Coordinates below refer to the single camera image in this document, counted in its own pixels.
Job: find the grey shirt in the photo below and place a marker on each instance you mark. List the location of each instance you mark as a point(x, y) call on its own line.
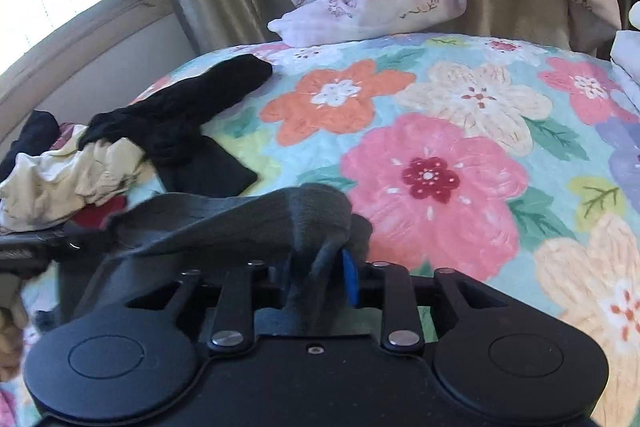
point(225, 227)

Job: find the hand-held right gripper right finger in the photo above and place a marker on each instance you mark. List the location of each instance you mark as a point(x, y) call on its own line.
point(351, 279)

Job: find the folded black garment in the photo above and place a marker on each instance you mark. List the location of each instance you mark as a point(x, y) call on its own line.
point(30, 142)

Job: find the red cloth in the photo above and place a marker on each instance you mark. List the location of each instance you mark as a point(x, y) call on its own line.
point(97, 213)

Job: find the person's left hand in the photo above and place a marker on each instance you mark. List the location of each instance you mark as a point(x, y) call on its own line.
point(12, 332)

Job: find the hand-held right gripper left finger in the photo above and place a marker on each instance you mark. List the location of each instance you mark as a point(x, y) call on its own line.
point(237, 297)

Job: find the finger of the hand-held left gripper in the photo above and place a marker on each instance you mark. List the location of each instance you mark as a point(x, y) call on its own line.
point(30, 252)

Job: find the white patterned cloth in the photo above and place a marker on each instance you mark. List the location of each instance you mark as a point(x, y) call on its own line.
point(627, 54)

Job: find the cream white garment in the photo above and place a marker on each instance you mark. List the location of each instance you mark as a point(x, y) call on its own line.
point(50, 187)

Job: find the floral quilt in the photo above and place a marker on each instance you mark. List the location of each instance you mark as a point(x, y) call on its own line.
point(450, 147)

